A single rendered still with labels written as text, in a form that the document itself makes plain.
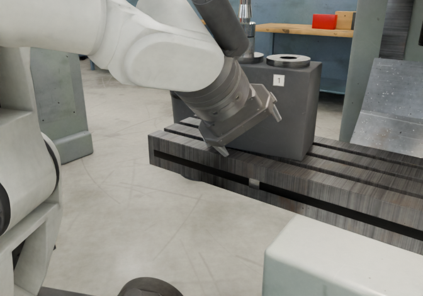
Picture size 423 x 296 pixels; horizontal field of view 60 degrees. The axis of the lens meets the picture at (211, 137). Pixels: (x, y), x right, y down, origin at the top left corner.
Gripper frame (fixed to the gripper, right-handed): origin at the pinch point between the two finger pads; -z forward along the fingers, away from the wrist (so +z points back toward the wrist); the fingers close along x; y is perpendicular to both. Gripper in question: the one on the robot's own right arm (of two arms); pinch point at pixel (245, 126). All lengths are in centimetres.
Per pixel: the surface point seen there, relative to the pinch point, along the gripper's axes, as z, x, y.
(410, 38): -37, 46, 18
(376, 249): -19.1, 6.7, -22.9
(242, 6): -2.8, 12.8, 26.4
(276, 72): -8.2, 10.6, 11.5
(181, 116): -142, -38, 125
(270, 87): -10.1, 8.2, 10.8
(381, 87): -43, 34, 13
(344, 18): -296, 147, 233
